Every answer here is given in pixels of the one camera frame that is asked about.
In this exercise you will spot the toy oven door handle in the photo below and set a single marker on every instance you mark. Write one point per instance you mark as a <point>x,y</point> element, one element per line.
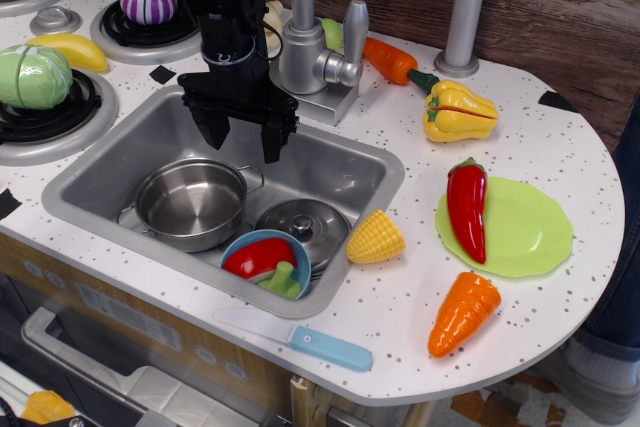
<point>146,396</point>

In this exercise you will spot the silver toy faucet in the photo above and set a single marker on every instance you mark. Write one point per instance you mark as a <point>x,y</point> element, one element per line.
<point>325,82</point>

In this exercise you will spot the blue bowl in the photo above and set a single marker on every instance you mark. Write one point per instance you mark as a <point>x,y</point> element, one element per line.
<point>302,272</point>

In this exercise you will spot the yellow toy corn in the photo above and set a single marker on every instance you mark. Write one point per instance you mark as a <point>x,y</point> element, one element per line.
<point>377,238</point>

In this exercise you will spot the red toy pepper half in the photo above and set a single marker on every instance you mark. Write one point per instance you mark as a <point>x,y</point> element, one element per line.
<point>259,259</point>

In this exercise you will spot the light green toy fruit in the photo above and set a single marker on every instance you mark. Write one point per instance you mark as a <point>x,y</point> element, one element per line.
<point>333,34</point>

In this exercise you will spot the purple striped toy onion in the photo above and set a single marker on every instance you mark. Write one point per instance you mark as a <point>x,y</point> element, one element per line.
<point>149,12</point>

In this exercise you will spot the orange toy carrot piece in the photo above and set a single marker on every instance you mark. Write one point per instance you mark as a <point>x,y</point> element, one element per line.
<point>469,303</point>

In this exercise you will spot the green toy vegetable piece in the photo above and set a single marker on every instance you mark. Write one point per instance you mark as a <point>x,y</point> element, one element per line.
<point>282,283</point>

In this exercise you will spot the front left stove burner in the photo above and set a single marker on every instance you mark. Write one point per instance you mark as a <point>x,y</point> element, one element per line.
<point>34,136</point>

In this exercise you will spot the grey support pole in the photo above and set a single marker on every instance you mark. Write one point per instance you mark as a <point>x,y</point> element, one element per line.
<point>457,59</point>

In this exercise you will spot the middle stove burner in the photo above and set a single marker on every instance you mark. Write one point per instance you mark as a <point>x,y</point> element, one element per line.
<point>125,41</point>

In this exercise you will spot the cream toy garlic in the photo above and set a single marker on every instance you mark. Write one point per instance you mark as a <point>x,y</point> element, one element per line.
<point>274,27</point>

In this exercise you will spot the orange toy carrot with stem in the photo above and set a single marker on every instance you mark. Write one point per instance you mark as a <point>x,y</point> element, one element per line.
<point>397,66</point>

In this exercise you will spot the green toy cabbage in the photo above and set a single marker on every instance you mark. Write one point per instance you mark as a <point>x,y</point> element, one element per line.
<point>34,77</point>

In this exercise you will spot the red toy chili pepper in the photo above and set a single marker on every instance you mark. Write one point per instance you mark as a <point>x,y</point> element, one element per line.
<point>466,200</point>

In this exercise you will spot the grey metal sink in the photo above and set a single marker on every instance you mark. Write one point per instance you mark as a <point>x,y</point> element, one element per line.
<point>97,191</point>

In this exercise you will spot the blue handled toy knife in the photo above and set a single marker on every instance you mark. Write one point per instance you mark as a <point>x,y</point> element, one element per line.
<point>298,337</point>

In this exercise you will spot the grey stove knob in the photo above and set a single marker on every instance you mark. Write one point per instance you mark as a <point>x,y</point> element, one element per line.
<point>54,20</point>

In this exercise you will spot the stainless steel pot lid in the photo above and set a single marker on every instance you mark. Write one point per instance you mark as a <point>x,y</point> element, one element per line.
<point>318,226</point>

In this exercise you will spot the light green plate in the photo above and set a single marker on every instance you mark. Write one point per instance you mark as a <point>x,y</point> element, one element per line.
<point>527,232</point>

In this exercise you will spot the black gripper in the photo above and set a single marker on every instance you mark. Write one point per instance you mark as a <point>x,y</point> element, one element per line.
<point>239,87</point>

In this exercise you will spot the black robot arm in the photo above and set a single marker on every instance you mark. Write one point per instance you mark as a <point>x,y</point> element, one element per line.
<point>230,25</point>

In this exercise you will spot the yellow toy banana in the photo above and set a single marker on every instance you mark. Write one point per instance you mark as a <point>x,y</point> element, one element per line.
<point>80,51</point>

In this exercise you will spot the yellow toy on floor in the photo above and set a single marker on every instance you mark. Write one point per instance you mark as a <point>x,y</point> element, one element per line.
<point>45,407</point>

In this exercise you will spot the yellow toy bell pepper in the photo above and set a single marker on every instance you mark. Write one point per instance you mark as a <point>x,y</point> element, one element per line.
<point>453,112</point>

